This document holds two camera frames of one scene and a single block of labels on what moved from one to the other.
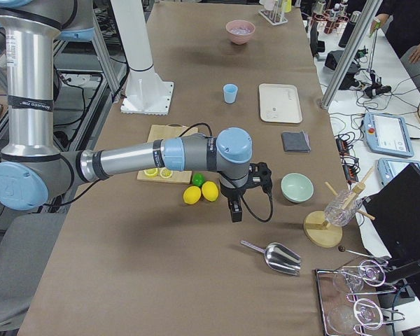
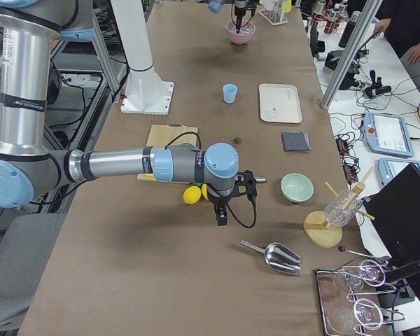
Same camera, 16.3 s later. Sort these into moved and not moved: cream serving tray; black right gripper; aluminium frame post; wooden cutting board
Moved: black right gripper
Not moved: cream serving tray; wooden cutting board; aluminium frame post
